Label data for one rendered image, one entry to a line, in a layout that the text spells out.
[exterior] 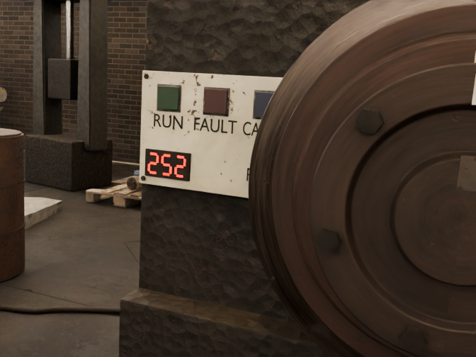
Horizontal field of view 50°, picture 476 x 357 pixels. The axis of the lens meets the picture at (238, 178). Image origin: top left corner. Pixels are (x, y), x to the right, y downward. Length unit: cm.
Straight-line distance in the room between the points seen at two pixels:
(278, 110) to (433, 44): 18
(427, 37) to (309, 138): 15
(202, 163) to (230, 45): 18
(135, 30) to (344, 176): 751
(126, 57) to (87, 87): 223
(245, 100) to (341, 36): 22
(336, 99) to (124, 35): 755
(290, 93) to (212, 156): 22
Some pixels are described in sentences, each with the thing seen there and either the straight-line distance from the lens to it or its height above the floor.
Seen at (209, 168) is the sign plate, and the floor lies 110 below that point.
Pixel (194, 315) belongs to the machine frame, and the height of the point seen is 87.
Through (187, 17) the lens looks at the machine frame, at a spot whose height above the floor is 132.
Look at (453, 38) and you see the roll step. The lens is 54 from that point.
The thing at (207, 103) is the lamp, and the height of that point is 120.
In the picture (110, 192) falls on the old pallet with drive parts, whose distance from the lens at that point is 526.
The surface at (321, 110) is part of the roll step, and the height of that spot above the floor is 120.
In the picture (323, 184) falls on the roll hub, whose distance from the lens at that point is 51.
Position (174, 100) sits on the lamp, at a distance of 80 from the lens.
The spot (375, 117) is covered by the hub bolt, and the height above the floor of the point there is 120.
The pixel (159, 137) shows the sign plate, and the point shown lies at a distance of 82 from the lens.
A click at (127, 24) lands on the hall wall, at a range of 804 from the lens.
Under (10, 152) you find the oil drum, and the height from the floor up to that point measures 78.
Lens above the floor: 122
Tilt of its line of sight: 10 degrees down
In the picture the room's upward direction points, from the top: 4 degrees clockwise
